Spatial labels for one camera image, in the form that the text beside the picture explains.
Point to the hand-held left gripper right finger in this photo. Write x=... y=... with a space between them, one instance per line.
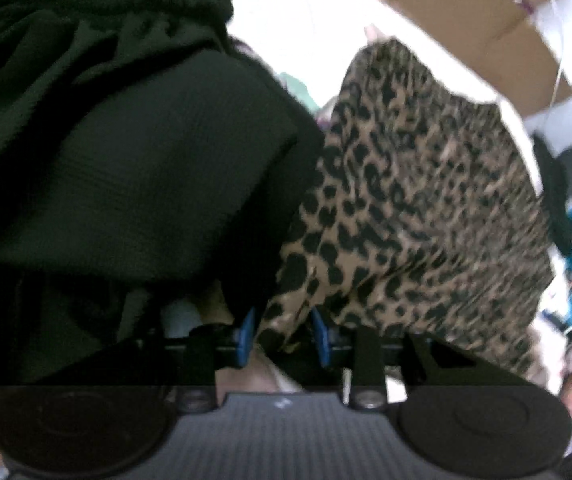
x=318 y=335

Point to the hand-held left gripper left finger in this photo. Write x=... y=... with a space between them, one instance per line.
x=246 y=330

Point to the leopard print skirt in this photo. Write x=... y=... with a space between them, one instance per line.
x=416 y=200

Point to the crumpled black garment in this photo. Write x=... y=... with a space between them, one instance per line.
x=140 y=160

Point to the folded black garment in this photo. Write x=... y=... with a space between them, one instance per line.
x=553 y=185

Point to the cream printed blanket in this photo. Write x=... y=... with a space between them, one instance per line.
x=316 y=25

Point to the flattened cardboard sheet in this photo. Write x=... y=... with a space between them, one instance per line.
x=466 y=0

